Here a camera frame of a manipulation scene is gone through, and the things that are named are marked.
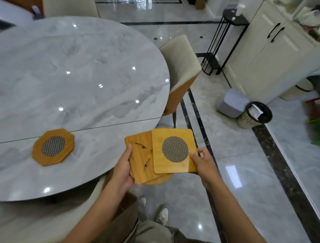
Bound red plastic stool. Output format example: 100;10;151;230
304;97;320;119

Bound square wooden mesh coaster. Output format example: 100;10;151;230
151;128;198;175

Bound person's brown vest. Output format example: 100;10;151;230
94;193;139;243

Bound person's right hand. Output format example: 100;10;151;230
189;147;222;191

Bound green plastic stool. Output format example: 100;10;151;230
306;119;320;146

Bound white crumpled paper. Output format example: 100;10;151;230
249;104;263;120

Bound small white cup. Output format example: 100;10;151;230
231;4;247;22

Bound grey marble dining table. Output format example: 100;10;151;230
0;16;171;203

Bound cream round bin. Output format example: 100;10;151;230
280;79;314;101

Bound person's right forearm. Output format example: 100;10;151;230
207;180;267;243

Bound white cabinet with black handles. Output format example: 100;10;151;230
222;0;315;104

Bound grey cube ottoman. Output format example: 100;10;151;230
217;88;250;118

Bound person's white shoe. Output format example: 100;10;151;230
138;197;147;221
155;207;169;225

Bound cream slotted trash bin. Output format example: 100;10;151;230
237;101;273;130

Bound person's cream top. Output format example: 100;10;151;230
124;219;175;243

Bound octagonal yellow mesh coaster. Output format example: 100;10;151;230
32;128;75;167

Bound person's left forearm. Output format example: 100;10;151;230
61;183;128;243

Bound person's left hand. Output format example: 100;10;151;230
110;144;135;193

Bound round yellow smiley coaster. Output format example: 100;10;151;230
144;173;174;186

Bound person's grey trousers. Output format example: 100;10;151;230
172;229;213;243

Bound square yellow leaf-cutout coaster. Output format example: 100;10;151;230
124;130;165;185

